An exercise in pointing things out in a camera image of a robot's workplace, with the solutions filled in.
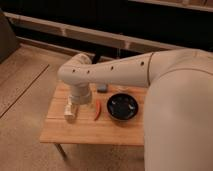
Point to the white plastic bottle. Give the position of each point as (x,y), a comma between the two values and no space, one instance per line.
(71,110)

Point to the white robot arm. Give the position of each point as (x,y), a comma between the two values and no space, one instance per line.
(178,107)

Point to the blue sponge block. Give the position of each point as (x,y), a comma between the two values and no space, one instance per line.
(102,88)

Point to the black bowl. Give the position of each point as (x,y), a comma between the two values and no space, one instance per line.
(122,106)

